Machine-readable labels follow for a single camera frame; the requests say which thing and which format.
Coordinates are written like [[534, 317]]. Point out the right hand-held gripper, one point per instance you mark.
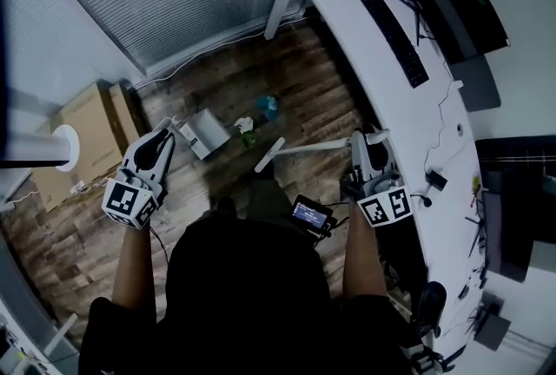
[[386, 206]]

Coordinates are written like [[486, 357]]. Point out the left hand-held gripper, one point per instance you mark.
[[126, 201]]

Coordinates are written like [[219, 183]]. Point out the dark green cloth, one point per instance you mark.
[[249, 139]]

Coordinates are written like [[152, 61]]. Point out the person's left forearm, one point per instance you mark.
[[132, 273]]

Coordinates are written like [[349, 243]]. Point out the person's right forearm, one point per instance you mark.
[[362, 256]]

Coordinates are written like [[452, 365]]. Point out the white curved desk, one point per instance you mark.
[[399, 113]]

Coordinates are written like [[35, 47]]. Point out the narrow cardboard box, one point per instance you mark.
[[123, 108]]

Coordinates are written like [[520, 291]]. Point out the black power adapter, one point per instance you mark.
[[436, 180]]

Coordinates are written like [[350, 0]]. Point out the large flat cardboard box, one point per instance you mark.
[[82, 126]]

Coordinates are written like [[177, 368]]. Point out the small handheld screen device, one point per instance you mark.
[[310, 215]]

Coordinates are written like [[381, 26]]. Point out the person's dark shoe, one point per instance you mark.
[[227, 205]]

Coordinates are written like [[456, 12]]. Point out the small round desk grommet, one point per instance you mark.
[[460, 130]]

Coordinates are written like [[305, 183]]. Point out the small yellow-green clutter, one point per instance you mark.
[[476, 188]]

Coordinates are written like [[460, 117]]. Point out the white pole with round flange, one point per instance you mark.
[[39, 145]]

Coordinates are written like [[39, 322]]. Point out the person's olive trouser leg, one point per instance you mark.
[[267, 199]]

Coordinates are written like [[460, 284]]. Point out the black computer keyboard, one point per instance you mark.
[[395, 41]]

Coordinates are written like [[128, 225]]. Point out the dark grey flat panel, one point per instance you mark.
[[475, 82]]

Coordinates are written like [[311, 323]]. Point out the person's black clothing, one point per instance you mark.
[[243, 299]]

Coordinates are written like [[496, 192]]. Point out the grey waist-mounted device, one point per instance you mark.
[[428, 360]]

